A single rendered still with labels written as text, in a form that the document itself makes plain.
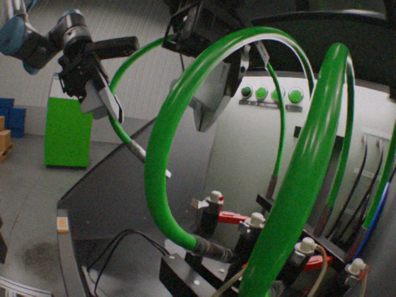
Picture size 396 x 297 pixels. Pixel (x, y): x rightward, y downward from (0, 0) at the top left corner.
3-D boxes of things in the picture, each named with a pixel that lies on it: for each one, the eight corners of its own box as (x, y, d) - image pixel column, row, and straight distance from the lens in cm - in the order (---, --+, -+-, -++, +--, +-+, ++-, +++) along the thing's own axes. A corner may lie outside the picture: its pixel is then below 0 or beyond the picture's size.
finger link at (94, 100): (95, 136, 31) (79, 96, 36) (124, 116, 30) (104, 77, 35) (86, 132, 29) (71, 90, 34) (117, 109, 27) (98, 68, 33)
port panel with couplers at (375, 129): (323, 236, 49) (359, 110, 47) (326, 231, 52) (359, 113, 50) (361, 252, 51) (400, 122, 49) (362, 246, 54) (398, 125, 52)
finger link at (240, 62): (204, 93, 23) (216, 35, 26) (214, 97, 24) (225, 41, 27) (232, 94, 20) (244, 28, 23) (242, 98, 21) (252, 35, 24)
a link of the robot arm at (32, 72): (12, 51, 53) (43, 20, 49) (32, 60, 60) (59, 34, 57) (17, 73, 48) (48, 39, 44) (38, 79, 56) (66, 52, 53)
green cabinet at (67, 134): (84, 158, 451) (91, 102, 433) (88, 171, 369) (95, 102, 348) (49, 156, 452) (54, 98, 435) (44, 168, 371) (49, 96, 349)
